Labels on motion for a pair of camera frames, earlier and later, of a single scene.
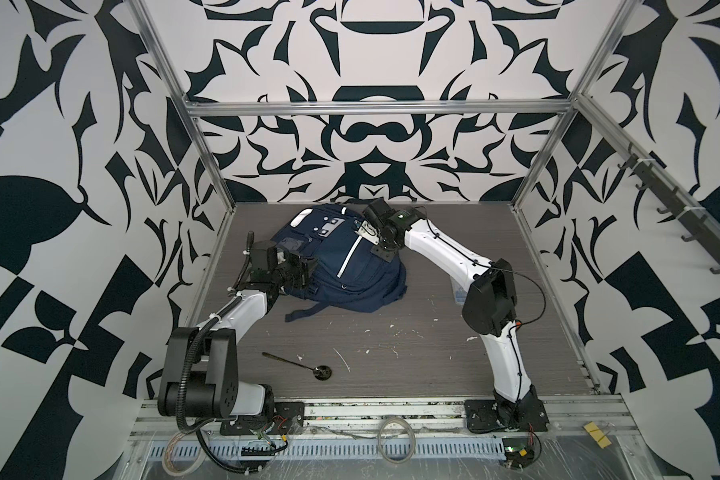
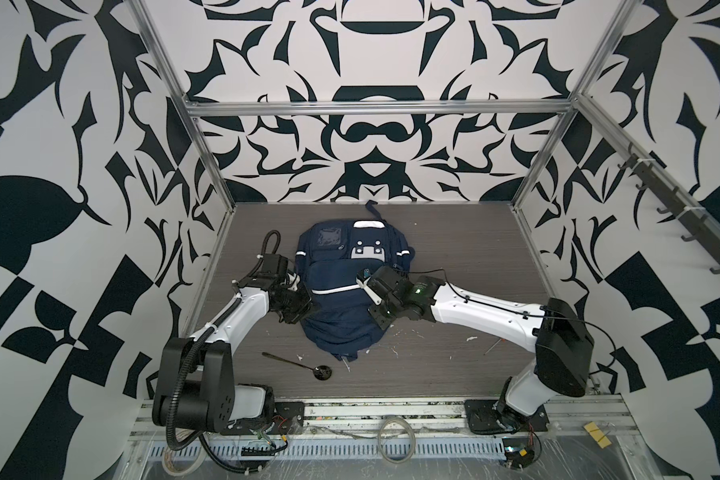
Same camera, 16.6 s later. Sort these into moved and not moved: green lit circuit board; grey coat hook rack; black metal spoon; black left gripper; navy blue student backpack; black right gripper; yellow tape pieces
Moved: black right gripper; navy blue student backpack; black left gripper
Not moved: yellow tape pieces; green lit circuit board; black metal spoon; grey coat hook rack
